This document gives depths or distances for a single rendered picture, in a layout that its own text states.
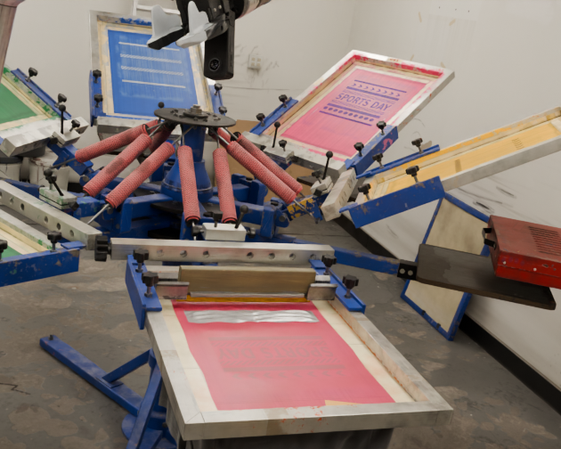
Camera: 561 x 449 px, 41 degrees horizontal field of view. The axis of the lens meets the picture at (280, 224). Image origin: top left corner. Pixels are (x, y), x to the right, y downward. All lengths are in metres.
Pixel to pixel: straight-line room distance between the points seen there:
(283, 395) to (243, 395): 0.09
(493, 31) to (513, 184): 0.94
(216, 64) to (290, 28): 5.04
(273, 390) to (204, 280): 0.45
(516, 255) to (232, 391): 1.17
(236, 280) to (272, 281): 0.10
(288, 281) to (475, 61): 2.95
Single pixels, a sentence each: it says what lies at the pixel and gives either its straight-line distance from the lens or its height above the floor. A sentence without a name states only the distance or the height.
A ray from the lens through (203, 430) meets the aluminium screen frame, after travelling 1.46.
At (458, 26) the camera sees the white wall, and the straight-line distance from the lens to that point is 4.99.
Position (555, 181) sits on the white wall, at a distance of 4.06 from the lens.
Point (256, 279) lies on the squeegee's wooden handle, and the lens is 2.01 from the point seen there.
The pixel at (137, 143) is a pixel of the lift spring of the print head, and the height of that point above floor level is 1.20.
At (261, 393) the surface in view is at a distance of 1.64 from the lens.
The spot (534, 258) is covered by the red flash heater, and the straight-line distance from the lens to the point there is 2.48.
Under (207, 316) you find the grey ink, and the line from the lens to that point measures 1.93.
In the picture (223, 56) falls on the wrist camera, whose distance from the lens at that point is 1.23.
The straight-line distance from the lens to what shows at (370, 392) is 1.72.
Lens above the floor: 1.77
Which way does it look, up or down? 17 degrees down
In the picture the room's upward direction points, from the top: 9 degrees clockwise
